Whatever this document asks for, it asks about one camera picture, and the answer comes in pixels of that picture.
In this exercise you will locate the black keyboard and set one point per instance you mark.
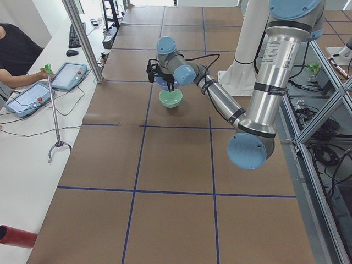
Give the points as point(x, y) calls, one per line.
point(74, 41)

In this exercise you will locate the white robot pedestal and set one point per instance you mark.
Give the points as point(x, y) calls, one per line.
point(240, 77)

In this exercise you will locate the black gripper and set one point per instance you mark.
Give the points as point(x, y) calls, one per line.
point(165, 75)

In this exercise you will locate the person's forearm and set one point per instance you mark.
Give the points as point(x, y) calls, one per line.
point(14, 82)

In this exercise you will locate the brown paper table cover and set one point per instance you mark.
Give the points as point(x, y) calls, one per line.
point(148, 184)

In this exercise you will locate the blue ceramic bowl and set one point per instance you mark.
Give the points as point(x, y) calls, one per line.
point(163, 84)

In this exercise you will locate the blue teach pendant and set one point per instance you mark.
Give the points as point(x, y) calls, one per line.
point(68, 76)
point(29, 100)

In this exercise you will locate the red cylinder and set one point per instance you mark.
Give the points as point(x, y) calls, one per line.
point(17, 237)

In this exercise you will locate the aluminium frame rail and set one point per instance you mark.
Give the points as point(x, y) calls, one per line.
point(74, 16)

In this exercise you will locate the green ceramic bowl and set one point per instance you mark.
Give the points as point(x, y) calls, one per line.
point(170, 99)

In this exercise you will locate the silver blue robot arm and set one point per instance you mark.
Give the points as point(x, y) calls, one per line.
point(289, 24)

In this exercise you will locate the metal reacher grabber stick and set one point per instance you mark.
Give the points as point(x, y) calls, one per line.
point(59, 143)

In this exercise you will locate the far blue teach pendant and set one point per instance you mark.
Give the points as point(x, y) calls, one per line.
point(68, 76)

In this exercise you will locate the black computer mouse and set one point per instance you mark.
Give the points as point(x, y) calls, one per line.
point(71, 52)

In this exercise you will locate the person's hand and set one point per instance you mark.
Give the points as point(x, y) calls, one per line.
point(42, 74)

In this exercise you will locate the near blue teach pendant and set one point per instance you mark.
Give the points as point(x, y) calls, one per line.
point(29, 100)

